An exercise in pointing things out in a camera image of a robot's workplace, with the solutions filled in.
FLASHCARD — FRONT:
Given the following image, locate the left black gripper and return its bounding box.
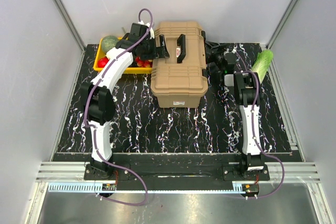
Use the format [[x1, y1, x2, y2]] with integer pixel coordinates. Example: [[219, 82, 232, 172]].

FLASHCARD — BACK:
[[140, 35, 170, 61]]

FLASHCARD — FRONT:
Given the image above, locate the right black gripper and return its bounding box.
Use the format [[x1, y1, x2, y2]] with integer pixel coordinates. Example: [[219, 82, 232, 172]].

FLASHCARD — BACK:
[[197, 40, 225, 72]]

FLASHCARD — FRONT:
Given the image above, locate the tan plastic tool box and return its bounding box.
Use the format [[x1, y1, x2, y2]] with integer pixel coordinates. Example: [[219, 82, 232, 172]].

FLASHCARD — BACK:
[[151, 21, 208, 108]]

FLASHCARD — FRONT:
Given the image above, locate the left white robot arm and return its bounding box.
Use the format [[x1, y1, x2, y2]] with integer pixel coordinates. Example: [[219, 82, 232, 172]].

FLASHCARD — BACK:
[[81, 21, 169, 179]]

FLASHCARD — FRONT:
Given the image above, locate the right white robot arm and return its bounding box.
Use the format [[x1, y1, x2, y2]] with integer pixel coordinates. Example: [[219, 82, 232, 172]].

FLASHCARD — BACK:
[[205, 41, 265, 180]]

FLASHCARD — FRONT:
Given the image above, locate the red yellow lychee cluster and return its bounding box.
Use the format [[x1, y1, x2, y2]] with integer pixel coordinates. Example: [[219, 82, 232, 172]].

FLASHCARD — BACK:
[[134, 57, 153, 68]]

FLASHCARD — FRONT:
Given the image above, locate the yellow plastic fruit tray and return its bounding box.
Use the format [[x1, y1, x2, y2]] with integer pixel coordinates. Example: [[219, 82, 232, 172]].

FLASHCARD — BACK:
[[93, 39, 152, 78]]

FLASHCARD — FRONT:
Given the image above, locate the green netted melon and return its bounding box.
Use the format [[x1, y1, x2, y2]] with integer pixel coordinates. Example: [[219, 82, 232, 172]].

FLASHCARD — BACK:
[[101, 35, 119, 54]]

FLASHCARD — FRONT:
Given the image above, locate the green napa cabbage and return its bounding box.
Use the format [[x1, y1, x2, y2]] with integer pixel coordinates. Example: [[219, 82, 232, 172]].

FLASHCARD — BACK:
[[251, 49, 274, 83]]

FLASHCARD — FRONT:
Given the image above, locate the red apple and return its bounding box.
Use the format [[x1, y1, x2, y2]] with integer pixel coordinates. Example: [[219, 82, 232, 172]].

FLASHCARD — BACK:
[[97, 57, 109, 68]]

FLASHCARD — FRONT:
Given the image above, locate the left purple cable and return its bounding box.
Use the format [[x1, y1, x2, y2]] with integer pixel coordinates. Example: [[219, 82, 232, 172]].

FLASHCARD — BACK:
[[81, 8, 154, 206]]

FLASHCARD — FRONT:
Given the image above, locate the purple cable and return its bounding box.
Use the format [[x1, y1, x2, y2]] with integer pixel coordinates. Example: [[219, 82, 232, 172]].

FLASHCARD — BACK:
[[233, 49, 287, 200], [81, 8, 154, 206]]

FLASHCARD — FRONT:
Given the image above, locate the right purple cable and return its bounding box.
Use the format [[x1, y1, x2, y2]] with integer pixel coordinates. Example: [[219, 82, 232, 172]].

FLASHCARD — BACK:
[[233, 49, 287, 200]]

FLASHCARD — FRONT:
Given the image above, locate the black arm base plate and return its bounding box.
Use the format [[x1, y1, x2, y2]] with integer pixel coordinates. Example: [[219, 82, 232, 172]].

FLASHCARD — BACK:
[[84, 153, 270, 191]]

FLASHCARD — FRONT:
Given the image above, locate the aluminium frame rail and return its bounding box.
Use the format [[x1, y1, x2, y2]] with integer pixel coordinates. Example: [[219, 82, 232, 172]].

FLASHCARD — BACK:
[[36, 162, 321, 195]]

